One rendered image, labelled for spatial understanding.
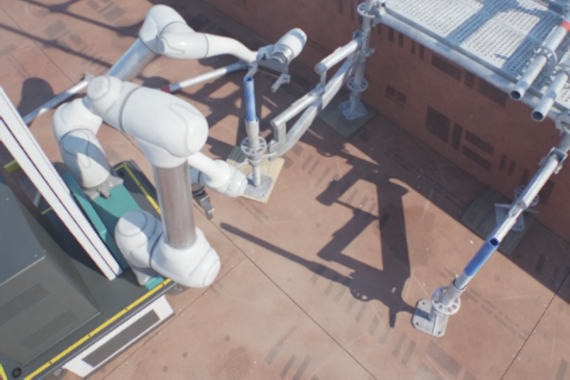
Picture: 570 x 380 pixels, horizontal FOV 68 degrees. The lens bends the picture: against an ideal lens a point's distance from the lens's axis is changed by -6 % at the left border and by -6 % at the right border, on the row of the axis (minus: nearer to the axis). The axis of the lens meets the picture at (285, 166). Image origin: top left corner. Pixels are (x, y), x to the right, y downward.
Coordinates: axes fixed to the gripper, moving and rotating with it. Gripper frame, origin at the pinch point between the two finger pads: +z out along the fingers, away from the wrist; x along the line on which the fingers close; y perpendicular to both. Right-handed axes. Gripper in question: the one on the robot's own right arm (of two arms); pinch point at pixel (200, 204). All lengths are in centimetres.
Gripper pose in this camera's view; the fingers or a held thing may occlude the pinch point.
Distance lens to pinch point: 196.3
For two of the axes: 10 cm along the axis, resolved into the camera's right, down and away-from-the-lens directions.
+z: 0.0, 6.0, 8.0
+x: 6.4, 6.1, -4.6
